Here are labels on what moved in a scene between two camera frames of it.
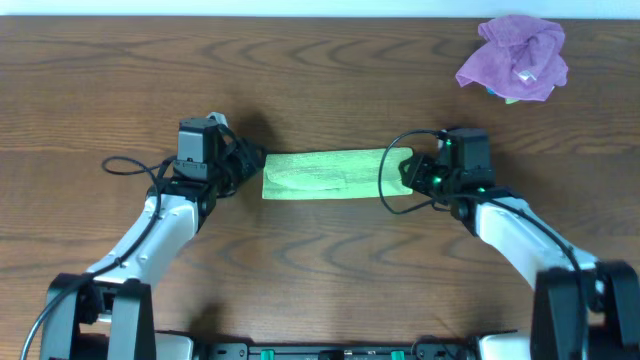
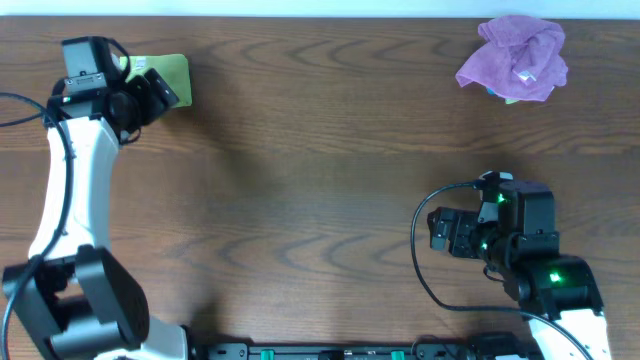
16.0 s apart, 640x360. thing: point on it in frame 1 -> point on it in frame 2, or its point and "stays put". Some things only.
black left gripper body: x=245 y=161 -> x=156 y=89
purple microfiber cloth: x=518 y=58 stays put
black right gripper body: x=427 y=176 -> x=473 y=240
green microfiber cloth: x=329 y=174 -> x=172 y=69
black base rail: x=418 y=351 stays put
